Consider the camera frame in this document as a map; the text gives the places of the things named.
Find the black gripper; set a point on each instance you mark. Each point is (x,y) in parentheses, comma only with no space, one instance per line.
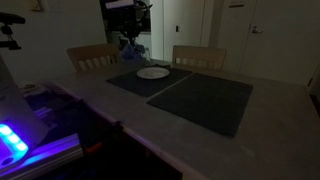
(131,30)

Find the blue towel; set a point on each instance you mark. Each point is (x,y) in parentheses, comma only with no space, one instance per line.
(132,52)

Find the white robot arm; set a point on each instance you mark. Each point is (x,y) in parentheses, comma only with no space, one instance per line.
(128,16)

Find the wooden chair near towel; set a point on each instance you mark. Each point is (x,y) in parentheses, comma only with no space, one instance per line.
(93,56)

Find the white round plate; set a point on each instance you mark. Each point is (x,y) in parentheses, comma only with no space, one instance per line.
(153,73)

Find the dark placemat under plate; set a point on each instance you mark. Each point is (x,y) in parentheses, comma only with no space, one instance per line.
(145,87)

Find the wooden chair near door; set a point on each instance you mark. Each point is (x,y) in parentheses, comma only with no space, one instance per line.
(199,57)

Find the dark empty placemat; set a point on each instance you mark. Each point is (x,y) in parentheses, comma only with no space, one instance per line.
(214,103)

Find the blue lit control box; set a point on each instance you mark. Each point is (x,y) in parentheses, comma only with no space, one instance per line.
(12,147)

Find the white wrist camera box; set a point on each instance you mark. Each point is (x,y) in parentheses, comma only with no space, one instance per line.
(119,4)

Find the door with metal handle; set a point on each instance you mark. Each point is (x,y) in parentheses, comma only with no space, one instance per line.
(283,41)

